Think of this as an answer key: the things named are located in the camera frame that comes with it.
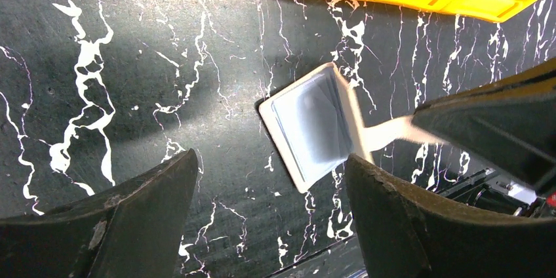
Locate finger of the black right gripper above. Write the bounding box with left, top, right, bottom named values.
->
left=412, top=58, right=555, bottom=196

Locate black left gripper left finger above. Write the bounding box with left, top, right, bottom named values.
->
left=1, top=150, right=198, bottom=277

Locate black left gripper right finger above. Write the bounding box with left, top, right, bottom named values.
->
left=345, top=154, right=555, bottom=277

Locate white leather card holder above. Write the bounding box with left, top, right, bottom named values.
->
left=258, top=62, right=443, bottom=193

